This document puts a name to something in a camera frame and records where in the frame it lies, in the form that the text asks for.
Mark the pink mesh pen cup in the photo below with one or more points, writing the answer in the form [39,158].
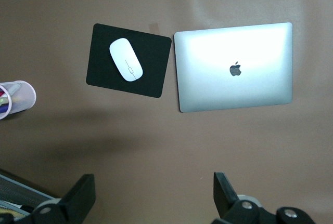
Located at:
[26,99]

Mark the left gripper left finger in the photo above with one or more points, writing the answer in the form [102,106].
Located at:
[78,195]

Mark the grey mesh desk organizer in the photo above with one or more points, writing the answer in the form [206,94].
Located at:
[15,190]

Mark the white computer mouse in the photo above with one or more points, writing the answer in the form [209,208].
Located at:
[125,57]

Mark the silver laptop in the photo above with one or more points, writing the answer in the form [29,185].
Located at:
[208,91]

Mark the green pen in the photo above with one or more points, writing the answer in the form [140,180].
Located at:
[4,101]

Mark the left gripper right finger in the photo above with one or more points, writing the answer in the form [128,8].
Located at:
[226,203]

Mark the black mouse pad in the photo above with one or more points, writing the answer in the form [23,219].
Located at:
[151,78]

